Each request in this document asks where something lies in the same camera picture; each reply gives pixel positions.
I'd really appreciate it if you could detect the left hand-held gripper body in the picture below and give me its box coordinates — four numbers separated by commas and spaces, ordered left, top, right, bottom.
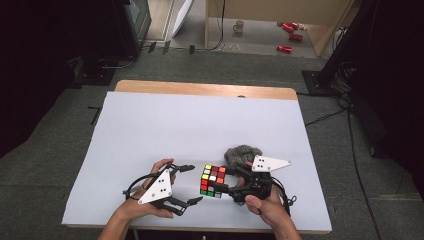
137, 162, 188, 217

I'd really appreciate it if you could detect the hanging black cable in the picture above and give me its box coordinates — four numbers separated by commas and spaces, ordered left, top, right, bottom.
205, 0, 227, 52

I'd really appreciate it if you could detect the white table mat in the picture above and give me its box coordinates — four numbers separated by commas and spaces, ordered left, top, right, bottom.
61, 91, 333, 233

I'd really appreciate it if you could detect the right hand-held gripper black cable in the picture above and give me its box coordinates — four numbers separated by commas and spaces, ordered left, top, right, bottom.
271, 176, 298, 218

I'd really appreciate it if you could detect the person's right hand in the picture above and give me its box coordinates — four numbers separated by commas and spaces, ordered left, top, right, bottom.
244, 185, 295, 232

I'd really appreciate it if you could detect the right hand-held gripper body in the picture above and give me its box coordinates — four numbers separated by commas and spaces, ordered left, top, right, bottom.
229, 154, 293, 204

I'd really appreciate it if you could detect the black stand base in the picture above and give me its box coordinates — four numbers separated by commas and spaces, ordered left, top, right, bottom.
72, 58, 118, 87

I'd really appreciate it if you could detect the grey furry pouch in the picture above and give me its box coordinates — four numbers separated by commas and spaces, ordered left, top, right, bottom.
223, 144, 263, 169

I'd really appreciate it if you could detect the multicoloured puzzle cube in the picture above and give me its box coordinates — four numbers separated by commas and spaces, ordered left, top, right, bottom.
199, 163, 228, 200

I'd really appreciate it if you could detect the white panel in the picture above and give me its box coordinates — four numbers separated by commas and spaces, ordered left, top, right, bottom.
171, 0, 195, 38

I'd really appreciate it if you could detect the left hand-held gripper black cable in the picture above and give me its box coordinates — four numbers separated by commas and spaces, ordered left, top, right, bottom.
122, 172, 161, 202

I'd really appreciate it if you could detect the long black floor cable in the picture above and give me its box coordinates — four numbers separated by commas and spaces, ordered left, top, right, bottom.
345, 99, 382, 240

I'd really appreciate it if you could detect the bundle of black cables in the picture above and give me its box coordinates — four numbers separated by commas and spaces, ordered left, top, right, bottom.
332, 60, 358, 98

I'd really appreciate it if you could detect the dark monitor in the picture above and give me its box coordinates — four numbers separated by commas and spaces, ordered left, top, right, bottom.
111, 0, 153, 60

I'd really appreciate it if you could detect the hand-held gripper black cable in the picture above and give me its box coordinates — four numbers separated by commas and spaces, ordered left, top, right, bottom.
122, 172, 161, 202
271, 176, 298, 218

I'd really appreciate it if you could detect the wooden table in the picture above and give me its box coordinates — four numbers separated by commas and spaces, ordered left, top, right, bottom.
61, 79, 333, 235

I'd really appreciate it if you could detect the black slanted stand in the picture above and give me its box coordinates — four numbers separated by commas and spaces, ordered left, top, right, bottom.
301, 0, 374, 98

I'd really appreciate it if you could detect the person's left hand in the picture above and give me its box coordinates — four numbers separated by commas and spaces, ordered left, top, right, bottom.
118, 158, 177, 222

